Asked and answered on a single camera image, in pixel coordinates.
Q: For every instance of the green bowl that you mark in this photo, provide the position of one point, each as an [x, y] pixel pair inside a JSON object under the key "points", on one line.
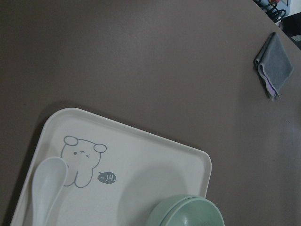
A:
{"points": [[194, 212], [159, 213]]}

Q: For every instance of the green bowl on tray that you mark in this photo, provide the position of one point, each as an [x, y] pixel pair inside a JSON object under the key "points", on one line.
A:
{"points": [[159, 213]]}

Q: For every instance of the cream bunny serving tray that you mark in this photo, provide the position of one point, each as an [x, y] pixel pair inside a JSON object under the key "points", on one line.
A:
{"points": [[118, 173]]}

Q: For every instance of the grey folded cloth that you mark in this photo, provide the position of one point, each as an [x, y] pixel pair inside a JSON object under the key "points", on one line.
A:
{"points": [[273, 65]]}

